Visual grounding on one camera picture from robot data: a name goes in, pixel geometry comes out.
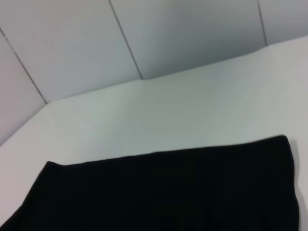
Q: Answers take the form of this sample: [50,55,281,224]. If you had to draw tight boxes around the black shirt with white print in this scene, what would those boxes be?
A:
[0,134,303,231]

